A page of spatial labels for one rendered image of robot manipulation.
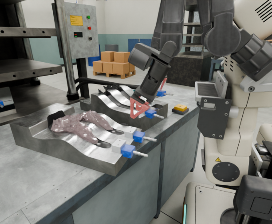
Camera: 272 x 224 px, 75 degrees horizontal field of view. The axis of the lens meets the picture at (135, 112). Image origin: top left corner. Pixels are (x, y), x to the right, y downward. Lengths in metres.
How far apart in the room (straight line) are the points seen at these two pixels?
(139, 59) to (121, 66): 5.04
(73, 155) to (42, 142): 0.15
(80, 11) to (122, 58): 4.27
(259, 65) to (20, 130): 0.86
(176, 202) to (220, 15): 1.41
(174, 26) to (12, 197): 0.68
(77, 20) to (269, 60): 1.36
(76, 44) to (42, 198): 1.22
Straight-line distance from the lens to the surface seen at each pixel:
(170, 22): 0.53
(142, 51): 0.56
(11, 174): 0.79
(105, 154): 0.67
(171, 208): 1.61
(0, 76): 1.33
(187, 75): 4.92
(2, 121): 1.30
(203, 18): 0.97
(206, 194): 1.38
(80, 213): 0.79
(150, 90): 0.57
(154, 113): 0.87
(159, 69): 0.55
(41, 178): 0.72
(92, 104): 1.09
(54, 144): 0.76
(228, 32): 0.51
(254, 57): 0.54
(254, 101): 0.76
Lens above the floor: 1.25
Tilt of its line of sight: 23 degrees down
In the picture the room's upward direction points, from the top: straight up
